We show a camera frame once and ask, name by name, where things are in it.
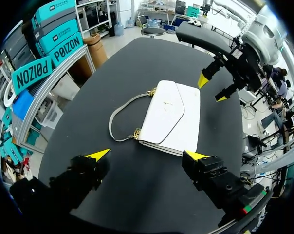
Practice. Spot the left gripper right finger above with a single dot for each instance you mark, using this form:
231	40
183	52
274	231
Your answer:
215	175

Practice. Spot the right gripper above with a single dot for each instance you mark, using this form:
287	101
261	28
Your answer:
245	65

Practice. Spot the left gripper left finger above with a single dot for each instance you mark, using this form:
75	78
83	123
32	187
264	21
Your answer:
83	173

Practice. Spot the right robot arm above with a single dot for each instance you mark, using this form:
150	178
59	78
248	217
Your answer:
263	36

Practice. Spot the person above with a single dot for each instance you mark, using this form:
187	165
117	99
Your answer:
279	84
287	120

